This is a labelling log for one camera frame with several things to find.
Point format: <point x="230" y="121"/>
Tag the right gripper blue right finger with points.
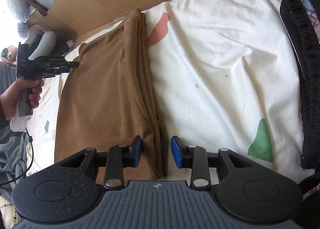
<point x="194" y="158"/>

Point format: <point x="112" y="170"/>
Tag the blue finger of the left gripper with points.
<point x="50" y="73"/>
<point x="70" y="64"/>

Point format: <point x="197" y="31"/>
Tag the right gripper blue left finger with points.
<point x="120" y="157"/>

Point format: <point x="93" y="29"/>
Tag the brown printed t-shirt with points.
<point x="109" y="100"/>

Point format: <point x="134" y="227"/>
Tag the person left hand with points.
<point x="10" y="97"/>

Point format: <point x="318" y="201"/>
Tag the dark grey pillow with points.
<point x="7" y="75"/>

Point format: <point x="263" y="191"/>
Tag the grey neck pillow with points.
<point x="41" y="44"/>

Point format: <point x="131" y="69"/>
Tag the small teddy bear toy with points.
<point x="9" y="54"/>

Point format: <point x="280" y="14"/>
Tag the white pillow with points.
<point x="14" y="17"/>

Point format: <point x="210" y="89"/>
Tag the grey denim garment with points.
<point x="13" y="162"/>

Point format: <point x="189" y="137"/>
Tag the white fluffy dotted blanket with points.
<point x="9" y="216"/>

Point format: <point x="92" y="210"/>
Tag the black folded garment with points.
<point x="301" y="22"/>

